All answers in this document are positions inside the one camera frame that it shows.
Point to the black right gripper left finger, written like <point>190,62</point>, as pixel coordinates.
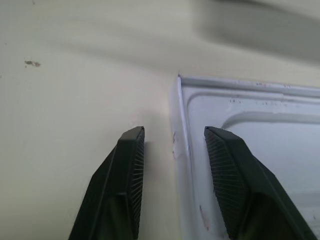
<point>117,190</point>

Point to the white plastic tray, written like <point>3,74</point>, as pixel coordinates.
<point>287,155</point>

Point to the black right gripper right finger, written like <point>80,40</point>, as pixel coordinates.
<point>245,190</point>

